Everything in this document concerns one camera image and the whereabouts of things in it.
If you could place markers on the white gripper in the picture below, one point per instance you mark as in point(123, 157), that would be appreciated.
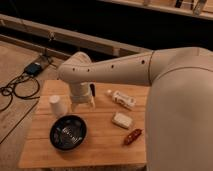
point(82, 93)

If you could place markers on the white ceramic cup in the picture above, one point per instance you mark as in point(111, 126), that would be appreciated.
point(57, 106)

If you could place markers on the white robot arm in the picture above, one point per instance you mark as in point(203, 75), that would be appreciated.
point(179, 107)

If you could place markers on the white eraser block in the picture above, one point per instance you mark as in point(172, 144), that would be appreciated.
point(122, 120)

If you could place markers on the black bowl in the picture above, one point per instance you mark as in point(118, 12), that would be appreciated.
point(68, 132)

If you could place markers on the white plastic bottle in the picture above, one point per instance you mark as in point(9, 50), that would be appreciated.
point(122, 99)

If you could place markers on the wooden table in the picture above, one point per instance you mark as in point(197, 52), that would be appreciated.
point(103, 144)

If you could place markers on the black power adapter box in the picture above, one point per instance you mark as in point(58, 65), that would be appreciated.
point(33, 69)

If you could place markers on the red snack wrapper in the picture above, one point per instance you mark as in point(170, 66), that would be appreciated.
point(132, 136)

